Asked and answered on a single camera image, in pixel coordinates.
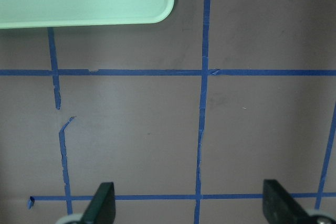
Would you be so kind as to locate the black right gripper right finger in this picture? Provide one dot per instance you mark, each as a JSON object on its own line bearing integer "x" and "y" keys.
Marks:
{"x": 279, "y": 207}

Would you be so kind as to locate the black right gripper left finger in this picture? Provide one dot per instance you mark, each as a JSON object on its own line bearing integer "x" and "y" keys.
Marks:
{"x": 102, "y": 207}

